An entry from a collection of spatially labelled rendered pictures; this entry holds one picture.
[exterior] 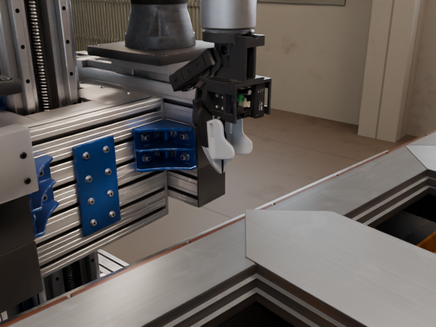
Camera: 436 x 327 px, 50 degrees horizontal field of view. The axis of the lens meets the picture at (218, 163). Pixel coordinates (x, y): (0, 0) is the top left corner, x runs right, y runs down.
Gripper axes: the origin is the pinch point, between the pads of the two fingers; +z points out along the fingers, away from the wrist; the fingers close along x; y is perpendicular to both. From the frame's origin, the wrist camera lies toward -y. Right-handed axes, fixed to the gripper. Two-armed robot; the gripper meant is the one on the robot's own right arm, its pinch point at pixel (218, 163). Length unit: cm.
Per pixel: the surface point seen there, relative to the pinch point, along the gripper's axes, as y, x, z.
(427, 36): -110, 309, 15
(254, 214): 8.7, -0.9, 5.1
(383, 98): -123, 281, 59
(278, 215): 11.2, 1.5, 5.1
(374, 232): 23.1, 7.4, 5.2
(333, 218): 17.1, 6.6, 5.1
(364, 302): 30.2, -6.5, 5.2
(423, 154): 13.5, 41.7, 5.3
